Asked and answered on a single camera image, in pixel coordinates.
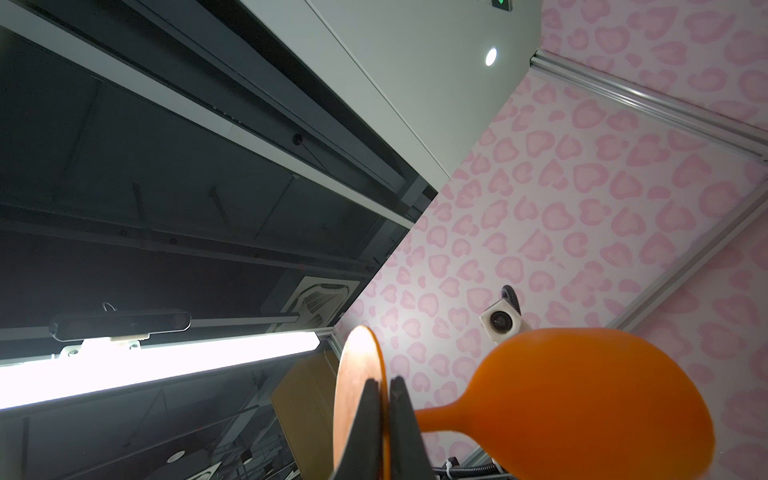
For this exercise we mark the bright ceiling light bar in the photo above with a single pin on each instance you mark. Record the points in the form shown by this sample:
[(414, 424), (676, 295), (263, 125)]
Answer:
[(101, 366)]

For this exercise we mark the orange wine glass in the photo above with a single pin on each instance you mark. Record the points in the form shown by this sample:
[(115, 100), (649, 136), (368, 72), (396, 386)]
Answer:
[(562, 403)]

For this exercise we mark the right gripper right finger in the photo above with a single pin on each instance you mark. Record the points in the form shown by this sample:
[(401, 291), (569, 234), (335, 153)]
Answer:
[(408, 457)]

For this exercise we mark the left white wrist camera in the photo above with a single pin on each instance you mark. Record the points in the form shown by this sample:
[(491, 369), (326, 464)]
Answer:
[(502, 321)]

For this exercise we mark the black overhead stereo camera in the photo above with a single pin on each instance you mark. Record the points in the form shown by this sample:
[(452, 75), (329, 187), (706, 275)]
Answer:
[(110, 324)]

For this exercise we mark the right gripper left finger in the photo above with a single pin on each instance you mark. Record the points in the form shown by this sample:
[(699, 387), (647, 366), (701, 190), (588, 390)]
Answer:
[(362, 455)]

